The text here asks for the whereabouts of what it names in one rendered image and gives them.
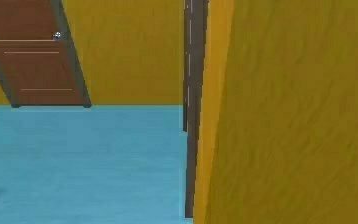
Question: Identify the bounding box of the brown wooden room door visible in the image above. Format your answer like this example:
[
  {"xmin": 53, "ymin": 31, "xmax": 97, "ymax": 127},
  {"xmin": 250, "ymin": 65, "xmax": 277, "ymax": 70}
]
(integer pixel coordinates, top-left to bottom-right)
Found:
[{"xmin": 0, "ymin": 0, "xmax": 92, "ymax": 109}]

